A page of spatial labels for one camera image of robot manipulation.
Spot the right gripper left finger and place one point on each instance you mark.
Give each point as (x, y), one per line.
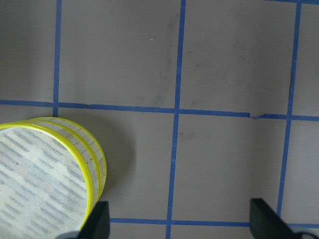
(97, 225)

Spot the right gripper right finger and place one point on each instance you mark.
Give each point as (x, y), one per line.
(266, 224)

